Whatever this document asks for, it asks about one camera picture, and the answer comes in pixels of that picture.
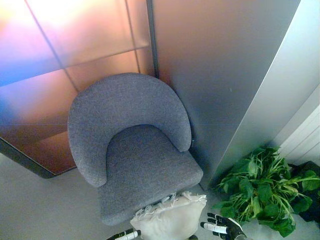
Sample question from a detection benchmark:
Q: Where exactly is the dark partition base rail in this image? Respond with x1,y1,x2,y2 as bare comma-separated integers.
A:
0,137,78,180

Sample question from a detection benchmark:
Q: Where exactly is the white fringed pillow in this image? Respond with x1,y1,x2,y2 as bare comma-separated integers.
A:
129,191,208,240

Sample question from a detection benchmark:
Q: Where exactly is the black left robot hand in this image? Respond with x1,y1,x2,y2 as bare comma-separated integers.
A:
109,228,142,240

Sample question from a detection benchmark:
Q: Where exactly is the white slatted panel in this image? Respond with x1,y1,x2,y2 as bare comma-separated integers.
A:
279,103,320,166

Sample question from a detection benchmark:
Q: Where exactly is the grey fabric armchair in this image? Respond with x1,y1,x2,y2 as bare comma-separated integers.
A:
67,72,204,228

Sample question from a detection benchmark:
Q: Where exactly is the black plant pot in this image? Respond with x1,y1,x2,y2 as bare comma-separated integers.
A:
287,161,320,222

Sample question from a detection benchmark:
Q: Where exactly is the green leafy plant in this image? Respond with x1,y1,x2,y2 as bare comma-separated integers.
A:
212,146,320,238

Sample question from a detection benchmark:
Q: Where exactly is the dark metal partition post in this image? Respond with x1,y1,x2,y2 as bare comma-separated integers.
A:
146,0,161,79

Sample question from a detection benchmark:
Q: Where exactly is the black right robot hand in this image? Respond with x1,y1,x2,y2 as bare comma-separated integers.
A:
200,212,247,240

